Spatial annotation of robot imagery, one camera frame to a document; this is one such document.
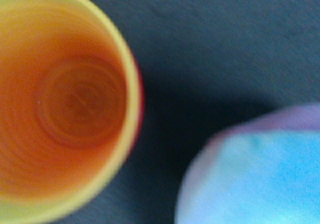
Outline yellow plastic cup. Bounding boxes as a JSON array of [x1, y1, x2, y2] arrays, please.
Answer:
[[0, 0, 144, 224]]

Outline multicolour plush ball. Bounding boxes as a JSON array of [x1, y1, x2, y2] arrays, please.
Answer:
[[174, 103, 320, 224]]

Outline black tablecloth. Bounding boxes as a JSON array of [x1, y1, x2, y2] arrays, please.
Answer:
[[60, 0, 320, 224]]

